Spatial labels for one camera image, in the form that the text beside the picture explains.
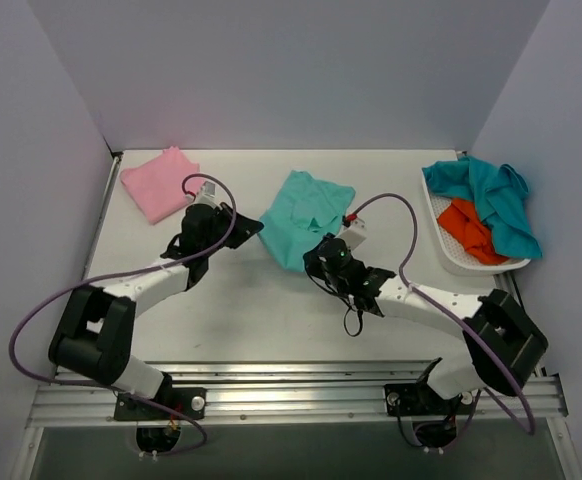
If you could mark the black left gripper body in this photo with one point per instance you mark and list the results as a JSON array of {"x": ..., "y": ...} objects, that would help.
[{"x": 236, "y": 226}]

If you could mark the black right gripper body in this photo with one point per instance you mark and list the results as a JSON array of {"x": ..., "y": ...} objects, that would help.
[{"x": 314, "y": 255}]

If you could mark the mint green t-shirt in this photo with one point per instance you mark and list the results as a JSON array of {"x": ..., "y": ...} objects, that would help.
[{"x": 304, "y": 210}]

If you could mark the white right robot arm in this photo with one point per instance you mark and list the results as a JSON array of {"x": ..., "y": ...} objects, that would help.
[{"x": 503, "y": 345}]

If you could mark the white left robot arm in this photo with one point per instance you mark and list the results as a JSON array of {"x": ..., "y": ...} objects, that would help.
[{"x": 94, "y": 335}]

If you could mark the pink folded t-shirt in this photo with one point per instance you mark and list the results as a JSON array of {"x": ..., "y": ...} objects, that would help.
[{"x": 156, "y": 186}]

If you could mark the white plastic tray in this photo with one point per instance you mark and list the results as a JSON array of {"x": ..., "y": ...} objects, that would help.
[{"x": 450, "y": 253}]

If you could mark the orange t-shirt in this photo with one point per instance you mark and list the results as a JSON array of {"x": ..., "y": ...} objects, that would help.
[{"x": 461, "y": 221}]

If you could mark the teal blue t-shirt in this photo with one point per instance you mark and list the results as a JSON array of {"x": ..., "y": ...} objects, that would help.
[{"x": 498, "y": 194}]

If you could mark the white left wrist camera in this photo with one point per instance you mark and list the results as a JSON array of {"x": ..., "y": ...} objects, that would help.
[{"x": 206, "y": 194}]

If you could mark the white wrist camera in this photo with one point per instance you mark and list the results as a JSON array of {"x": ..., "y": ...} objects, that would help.
[
  {"x": 353, "y": 231},
  {"x": 206, "y": 194}
]

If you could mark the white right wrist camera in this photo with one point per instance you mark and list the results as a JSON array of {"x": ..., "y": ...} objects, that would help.
[{"x": 353, "y": 231}]

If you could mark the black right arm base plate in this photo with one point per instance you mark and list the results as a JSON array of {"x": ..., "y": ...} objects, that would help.
[{"x": 418, "y": 399}]

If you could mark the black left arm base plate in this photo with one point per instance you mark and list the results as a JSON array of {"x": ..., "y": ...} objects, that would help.
[{"x": 190, "y": 401}]

